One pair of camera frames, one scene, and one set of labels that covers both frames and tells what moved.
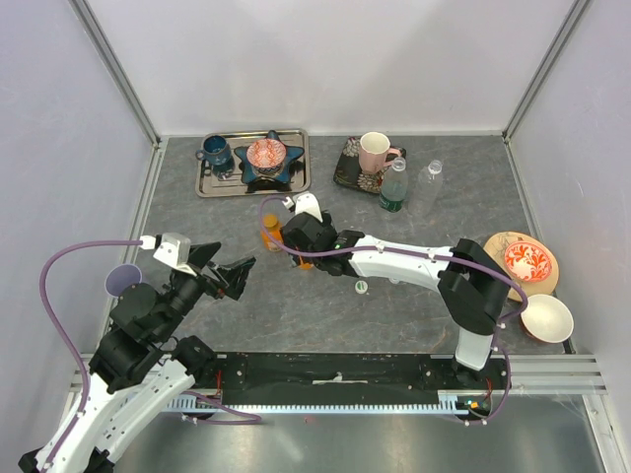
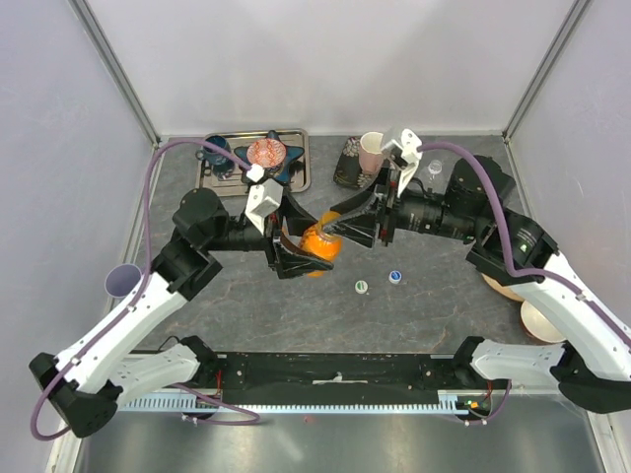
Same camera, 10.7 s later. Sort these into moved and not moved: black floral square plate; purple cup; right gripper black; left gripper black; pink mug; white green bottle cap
Moved: right gripper black; left gripper black
Not moved: pink mug; black floral square plate; purple cup; white green bottle cap
